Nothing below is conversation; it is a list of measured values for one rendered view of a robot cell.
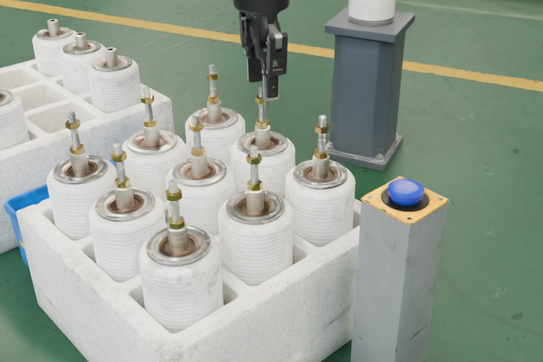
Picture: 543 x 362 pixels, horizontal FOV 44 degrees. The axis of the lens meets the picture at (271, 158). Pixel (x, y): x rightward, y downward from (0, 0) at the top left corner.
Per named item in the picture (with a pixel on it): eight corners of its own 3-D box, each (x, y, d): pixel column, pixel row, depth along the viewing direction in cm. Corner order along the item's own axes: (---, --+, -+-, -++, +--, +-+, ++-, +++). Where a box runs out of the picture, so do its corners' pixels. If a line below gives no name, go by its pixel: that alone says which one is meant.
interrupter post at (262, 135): (268, 141, 101) (268, 121, 100) (272, 149, 99) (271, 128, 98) (253, 143, 101) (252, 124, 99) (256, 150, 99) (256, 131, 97)
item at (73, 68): (103, 114, 151) (91, 36, 142) (125, 128, 144) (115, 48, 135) (63, 127, 145) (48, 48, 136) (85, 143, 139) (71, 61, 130)
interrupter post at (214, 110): (217, 115, 109) (216, 97, 107) (225, 121, 107) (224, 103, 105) (204, 119, 108) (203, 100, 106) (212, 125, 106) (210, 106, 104)
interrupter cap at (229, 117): (224, 106, 112) (224, 103, 112) (246, 124, 106) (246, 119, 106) (183, 117, 109) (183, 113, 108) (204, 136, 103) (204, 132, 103)
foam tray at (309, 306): (228, 210, 129) (224, 127, 120) (386, 314, 104) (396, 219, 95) (37, 304, 107) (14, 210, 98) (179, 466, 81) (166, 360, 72)
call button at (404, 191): (401, 188, 78) (403, 173, 77) (430, 202, 75) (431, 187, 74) (379, 201, 76) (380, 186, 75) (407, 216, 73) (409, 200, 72)
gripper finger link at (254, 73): (263, 56, 96) (263, 81, 98) (261, 55, 97) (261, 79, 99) (248, 58, 96) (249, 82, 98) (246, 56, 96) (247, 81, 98)
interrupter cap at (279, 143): (281, 132, 104) (281, 128, 104) (293, 155, 97) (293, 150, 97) (233, 137, 102) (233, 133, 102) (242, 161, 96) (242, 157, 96)
